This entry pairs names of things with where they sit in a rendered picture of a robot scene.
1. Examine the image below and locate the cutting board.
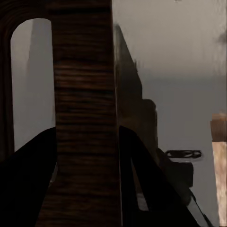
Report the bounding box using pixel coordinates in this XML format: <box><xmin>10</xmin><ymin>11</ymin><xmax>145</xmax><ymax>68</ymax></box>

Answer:
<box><xmin>0</xmin><ymin>0</ymin><xmax>123</xmax><ymax>227</ymax></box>

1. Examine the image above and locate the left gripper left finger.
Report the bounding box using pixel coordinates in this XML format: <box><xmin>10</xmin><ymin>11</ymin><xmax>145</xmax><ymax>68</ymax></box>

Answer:
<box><xmin>0</xmin><ymin>127</ymin><xmax>57</xmax><ymax>227</ymax></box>

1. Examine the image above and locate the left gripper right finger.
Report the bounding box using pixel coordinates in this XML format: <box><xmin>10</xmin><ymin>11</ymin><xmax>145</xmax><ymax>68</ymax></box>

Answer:
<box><xmin>119</xmin><ymin>126</ymin><xmax>200</xmax><ymax>227</ymax></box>

